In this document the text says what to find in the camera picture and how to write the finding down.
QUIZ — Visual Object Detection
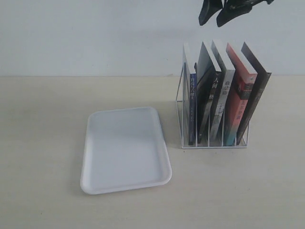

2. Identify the dark brown cover book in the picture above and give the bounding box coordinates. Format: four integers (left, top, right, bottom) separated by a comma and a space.
236, 42, 272, 145

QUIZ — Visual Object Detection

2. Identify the white plastic tray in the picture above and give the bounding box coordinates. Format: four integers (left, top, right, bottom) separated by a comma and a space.
80, 106, 172, 195

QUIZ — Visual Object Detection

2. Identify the white wire book rack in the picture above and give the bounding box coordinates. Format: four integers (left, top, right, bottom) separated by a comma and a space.
175, 63, 250, 149

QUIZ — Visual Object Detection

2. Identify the black cover book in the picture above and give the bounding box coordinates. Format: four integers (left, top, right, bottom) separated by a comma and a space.
197, 41, 221, 143

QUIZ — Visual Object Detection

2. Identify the blue spine book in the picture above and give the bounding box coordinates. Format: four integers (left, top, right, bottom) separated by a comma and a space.
182, 42, 198, 146

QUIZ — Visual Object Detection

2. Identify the red orange spine book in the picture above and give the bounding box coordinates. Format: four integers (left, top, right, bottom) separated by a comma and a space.
224, 44, 257, 146

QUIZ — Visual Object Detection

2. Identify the grey white spine book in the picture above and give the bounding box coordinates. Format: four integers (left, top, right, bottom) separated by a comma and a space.
209, 40, 235, 141

